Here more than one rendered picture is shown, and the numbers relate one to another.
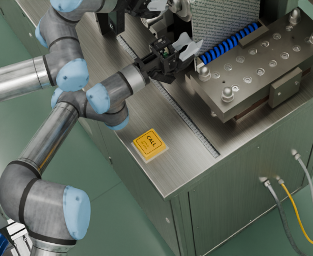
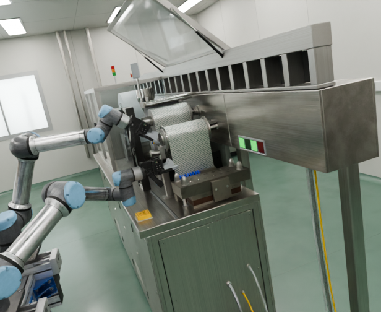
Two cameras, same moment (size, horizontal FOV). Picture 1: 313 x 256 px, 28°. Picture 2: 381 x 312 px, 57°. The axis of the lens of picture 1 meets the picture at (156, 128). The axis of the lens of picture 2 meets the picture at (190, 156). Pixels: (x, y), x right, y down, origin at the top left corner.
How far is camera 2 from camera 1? 1.36 m
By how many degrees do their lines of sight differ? 48
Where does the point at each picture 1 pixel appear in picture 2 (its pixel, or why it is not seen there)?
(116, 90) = (125, 172)
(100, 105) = (115, 177)
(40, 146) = not seen: hidden behind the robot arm
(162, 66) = (153, 168)
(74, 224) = (68, 189)
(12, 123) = (108, 294)
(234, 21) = (197, 161)
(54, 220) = (59, 189)
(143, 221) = not seen: outside the picture
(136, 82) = (136, 170)
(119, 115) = (127, 191)
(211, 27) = (183, 158)
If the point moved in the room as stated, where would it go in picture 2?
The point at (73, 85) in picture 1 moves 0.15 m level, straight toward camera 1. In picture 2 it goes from (93, 137) to (88, 142)
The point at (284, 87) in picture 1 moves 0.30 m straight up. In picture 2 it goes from (219, 185) to (209, 128)
